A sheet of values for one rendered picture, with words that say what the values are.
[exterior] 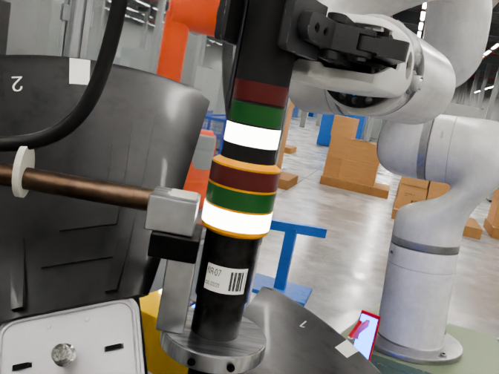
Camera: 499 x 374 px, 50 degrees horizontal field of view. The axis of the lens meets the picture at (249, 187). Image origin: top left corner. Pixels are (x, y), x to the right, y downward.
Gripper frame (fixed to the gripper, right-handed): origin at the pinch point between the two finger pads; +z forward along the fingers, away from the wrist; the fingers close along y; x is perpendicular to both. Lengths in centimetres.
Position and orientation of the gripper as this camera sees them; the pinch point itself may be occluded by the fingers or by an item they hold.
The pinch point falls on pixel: (270, 22)
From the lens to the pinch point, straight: 33.5
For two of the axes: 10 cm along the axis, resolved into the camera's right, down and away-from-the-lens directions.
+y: -8.2, -2.5, 5.1
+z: -5.4, 0.4, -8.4
